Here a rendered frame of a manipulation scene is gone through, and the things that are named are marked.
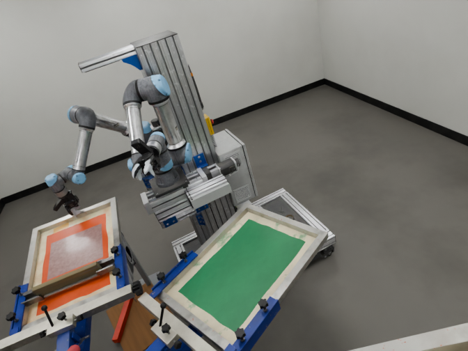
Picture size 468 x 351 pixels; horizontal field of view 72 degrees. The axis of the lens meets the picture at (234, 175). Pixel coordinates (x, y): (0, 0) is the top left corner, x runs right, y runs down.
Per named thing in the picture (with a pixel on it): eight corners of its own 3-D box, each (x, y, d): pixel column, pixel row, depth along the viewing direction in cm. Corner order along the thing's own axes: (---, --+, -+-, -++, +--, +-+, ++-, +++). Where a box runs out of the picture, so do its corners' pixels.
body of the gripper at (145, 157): (159, 172, 143) (164, 158, 152) (149, 157, 138) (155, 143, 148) (144, 177, 144) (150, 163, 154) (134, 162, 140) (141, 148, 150)
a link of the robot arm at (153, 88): (173, 160, 203) (138, 76, 173) (196, 155, 201) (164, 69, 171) (170, 170, 193) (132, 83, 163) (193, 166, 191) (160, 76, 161)
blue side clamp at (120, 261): (117, 253, 197) (112, 246, 192) (125, 250, 197) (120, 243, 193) (121, 294, 174) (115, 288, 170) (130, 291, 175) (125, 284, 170)
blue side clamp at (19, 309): (25, 291, 189) (18, 285, 184) (34, 287, 189) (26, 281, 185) (17, 340, 166) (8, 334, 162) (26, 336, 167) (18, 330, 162)
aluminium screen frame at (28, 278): (35, 232, 224) (33, 228, 222) (117, 200, 232) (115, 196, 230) (17, 339, 165) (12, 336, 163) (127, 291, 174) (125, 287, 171)
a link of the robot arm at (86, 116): (104, 110, 203) (88, 186, 205) (95, 108, 210) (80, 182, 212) (86, 105, 194) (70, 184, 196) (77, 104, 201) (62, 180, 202)
